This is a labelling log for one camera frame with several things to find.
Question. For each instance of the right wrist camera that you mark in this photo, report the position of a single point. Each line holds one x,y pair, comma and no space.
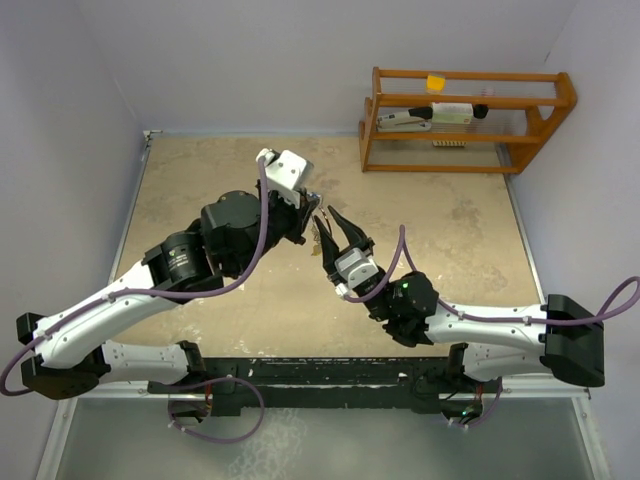
357,273

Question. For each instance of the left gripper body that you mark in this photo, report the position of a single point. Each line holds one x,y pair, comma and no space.
284,221

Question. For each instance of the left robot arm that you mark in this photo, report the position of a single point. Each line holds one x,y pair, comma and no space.
75,351

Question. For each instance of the small black object on shelf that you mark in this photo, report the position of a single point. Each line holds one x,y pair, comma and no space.
480,111

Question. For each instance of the bunch of metal keys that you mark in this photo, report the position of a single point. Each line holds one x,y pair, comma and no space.
316,246

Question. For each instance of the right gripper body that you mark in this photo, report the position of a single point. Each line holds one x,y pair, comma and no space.
361,292

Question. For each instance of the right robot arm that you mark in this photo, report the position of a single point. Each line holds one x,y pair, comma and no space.
558,337

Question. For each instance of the black mounting base rail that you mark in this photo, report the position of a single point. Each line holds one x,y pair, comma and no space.
426,385

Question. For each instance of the white green box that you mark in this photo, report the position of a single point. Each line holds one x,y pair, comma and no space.
452,113

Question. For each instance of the white stapler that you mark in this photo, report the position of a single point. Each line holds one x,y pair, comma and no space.
412,120

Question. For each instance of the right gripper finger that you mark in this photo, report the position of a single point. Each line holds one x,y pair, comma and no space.
329,249
355,236

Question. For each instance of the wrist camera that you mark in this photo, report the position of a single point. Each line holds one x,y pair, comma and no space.
286,174
357,273

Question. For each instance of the wooden shelf rack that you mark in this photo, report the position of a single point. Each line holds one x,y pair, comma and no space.
517,112

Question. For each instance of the small comb binding piece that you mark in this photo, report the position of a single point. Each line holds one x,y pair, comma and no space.
449,144

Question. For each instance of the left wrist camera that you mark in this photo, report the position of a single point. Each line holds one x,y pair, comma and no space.
286,174

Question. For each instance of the yellow sticky note block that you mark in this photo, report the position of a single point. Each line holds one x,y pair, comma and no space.
435,84

